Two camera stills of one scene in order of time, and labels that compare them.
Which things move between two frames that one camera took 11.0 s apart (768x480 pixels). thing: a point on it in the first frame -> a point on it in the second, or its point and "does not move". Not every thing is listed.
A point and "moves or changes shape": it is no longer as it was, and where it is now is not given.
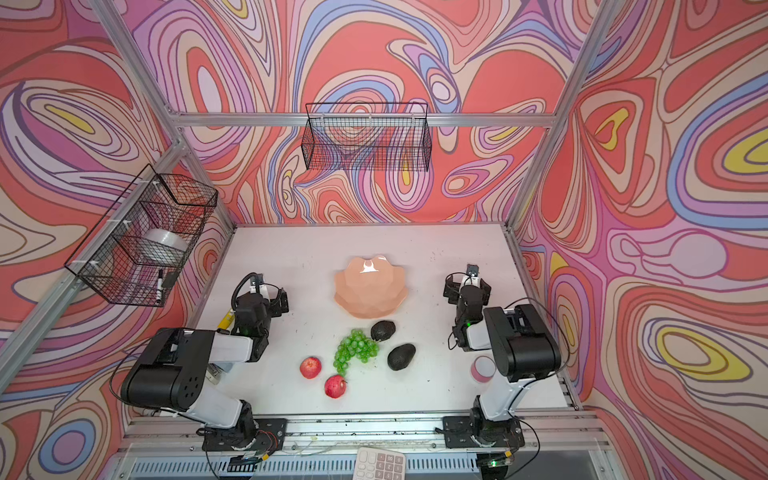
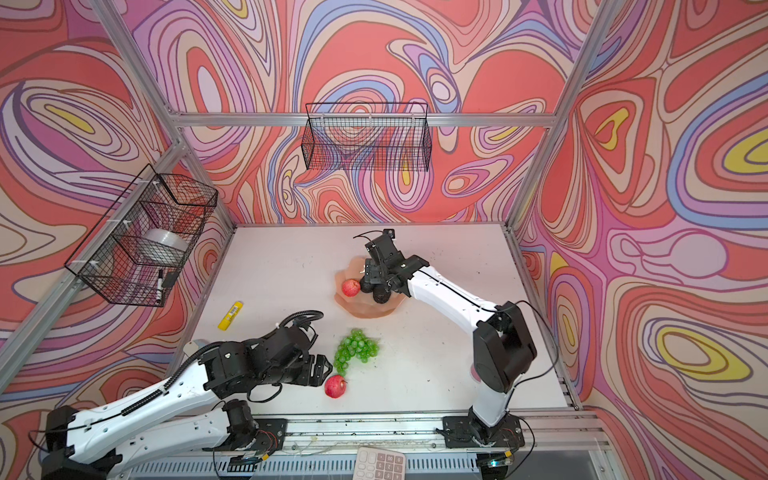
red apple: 311,367 moves or changes shape
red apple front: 335,386 does not move
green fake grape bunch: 358,345 does not move
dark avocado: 400,356 -> 380,294
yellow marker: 226,320 does not move
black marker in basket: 159,286 does not move
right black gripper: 452,290 -> 374,276
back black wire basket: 372,136 does not move
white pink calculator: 378,464 does not move
